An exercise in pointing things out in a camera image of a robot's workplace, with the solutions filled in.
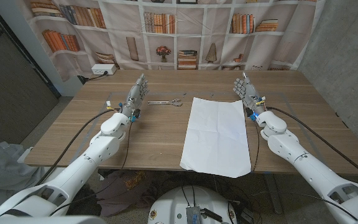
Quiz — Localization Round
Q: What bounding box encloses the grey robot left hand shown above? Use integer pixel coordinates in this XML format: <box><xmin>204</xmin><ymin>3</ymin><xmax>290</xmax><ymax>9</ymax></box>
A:
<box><xmin>121</xmin><ymin>73</ymin><xmax>150</xmax><ymax>118</ymax></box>

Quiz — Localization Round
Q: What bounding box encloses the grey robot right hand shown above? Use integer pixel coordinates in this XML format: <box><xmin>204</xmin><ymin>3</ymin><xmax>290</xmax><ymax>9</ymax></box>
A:
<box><xmin>232</xmin><ymin>72</ymin><xmax>267</xmax><ymax>115</ymax></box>

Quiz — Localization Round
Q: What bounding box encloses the silver adjustable wrench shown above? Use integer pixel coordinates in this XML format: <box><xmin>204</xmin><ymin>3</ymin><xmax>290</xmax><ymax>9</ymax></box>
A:
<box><xmin>147</xmin><ymin>98</ymin><xmax>183</xmax><ymax>108</ymax></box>

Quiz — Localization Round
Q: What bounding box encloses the white paper sheet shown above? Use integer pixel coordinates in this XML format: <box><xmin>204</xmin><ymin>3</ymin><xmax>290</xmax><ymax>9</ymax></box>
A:
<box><xmin>179</xmin><ymin>96</ymin><xmax>252</xmax><ymax>179</ymax></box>

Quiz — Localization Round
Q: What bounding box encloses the white power strip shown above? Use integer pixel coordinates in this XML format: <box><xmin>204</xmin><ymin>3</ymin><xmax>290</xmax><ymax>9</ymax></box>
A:
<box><xmin>91</xmin><ymin>63</ymin><xmax>117</xmax><ymax>76</ymax></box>

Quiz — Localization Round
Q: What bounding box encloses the purple cloth on floor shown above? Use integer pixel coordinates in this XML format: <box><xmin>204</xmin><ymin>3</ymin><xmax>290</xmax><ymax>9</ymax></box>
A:
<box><xmin>96</xmin><ymin>170</ymin><xmax>155</xmax><ymax>218</ymax></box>

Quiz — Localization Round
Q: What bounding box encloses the white robot torso base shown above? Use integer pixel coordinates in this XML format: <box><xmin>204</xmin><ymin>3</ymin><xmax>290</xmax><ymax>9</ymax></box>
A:
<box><xmin>147</xmin><ymin>185</ymin><xmax>238</xmax><ymax>224</ymax></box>

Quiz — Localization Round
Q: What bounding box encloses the grey finned electronics module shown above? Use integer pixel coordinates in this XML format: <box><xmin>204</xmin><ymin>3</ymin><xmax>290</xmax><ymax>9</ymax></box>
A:
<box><xmin>186</xmin><ymin>205</ymin><xmax>201</xmax><ymax>224</ymax></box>

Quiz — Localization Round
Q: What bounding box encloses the white robot chest shell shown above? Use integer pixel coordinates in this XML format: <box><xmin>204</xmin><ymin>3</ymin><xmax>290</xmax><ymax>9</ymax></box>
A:
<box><xmin>0</xmin><ymin>215</ymin><xmax>107</xmax><ymax>224</ymax></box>

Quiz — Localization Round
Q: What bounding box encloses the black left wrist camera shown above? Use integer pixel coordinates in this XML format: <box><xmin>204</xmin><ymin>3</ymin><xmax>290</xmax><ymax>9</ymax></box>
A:
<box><xmin>131</xmin><ymin>108</ymin><xmax>142</xmax><ymax>123</ymax></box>

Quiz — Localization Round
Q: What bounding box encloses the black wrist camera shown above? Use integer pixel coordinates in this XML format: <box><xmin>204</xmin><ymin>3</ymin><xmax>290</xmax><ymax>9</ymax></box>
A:
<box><xmin>246</xmin><ymin>107</ymin><xmax>258</xmax><ymax>122</ymax></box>
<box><xmin>131</xmin><ymin>108</ymin><xmax>142</xmax><ymax>123</ymax></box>

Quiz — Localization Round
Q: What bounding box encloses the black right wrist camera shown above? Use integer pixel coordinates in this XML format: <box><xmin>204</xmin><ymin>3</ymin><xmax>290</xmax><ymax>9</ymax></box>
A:
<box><xmin>246</xmin><ymin>107</ymin><xmax>258</xmax><ymax>122</ymax></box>

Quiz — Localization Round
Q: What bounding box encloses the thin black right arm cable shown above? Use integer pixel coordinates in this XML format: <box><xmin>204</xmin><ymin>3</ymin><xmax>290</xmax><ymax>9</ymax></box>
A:
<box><xmin>252</xmin><ymin>121</ymin><xmax>260</xmax><ymax>172</ymax></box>

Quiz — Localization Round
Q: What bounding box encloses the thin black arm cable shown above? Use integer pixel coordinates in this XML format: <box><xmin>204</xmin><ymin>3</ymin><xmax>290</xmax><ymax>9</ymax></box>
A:
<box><xmin>48</xmin><ymin>121</ymin><xmax>133</xmax><ymax>217</ymax></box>
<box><xmin>252</xmin><ymin>121</ymin><xmax>260</xmax><ymax>172</ymax></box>

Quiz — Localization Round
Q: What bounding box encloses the black power plug cable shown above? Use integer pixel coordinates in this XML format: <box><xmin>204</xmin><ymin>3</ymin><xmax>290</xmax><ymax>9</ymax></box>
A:
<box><xmin>76</xmin><ymin>70</ymin><xmax>109</xmax><ymax>85</ymax></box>

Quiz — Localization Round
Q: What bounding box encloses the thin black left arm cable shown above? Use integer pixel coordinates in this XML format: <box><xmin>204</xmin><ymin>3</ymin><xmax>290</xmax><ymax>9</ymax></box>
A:
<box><xmin>48</xmin><ymin>121</ymin><xmax>133</xmax><ymax>217</ymax></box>

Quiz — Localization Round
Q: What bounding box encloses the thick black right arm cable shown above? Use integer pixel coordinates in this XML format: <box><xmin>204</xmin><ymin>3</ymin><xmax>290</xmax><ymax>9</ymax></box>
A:
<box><xmin>265</xmin><ymin>106</ymin><xmax>358</xmax><ymax>185</ymax></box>

